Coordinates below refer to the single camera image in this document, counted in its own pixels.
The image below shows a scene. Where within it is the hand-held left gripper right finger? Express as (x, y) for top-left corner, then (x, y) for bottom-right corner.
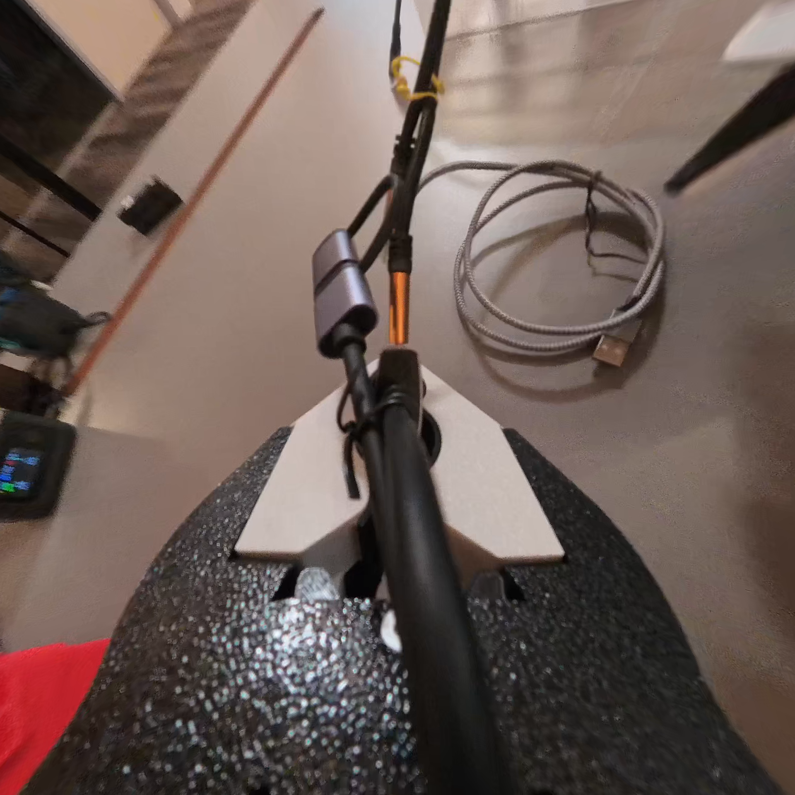
(421, 364), (566, 567)

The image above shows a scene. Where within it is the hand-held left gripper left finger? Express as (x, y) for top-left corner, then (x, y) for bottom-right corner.
(235, 359), (381, 588)

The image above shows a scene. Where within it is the black cable with port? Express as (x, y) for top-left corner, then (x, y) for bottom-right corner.
(366, 348), (518, 795)

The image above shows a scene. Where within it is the grey usb adapter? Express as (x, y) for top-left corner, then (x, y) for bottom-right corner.
(311, 176), (398, 499)

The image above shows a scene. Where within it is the black cable with orange plugs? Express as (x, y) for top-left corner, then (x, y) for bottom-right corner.
(385, 0), (455, 347)

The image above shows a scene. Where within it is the black portable power station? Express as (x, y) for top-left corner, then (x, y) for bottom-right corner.
(0, 412), (77, 520)

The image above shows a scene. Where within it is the black battery charger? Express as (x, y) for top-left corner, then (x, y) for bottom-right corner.
(0, 267), (113, 362)

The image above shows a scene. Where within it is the small black box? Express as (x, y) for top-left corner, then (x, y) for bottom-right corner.
(117, 178), (185, 236)

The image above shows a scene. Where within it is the red object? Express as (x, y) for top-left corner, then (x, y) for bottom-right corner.
(0, 639), (113, 795)

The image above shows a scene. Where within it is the dark blurred bar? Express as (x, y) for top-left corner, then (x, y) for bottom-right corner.
(663, 67), (795, 194)

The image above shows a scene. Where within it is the white stand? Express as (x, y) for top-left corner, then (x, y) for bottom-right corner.
(722, 0), (795, 64)

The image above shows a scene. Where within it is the grey braided usb cable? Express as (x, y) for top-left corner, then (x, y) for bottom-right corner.
(455, 159), (667, 375)

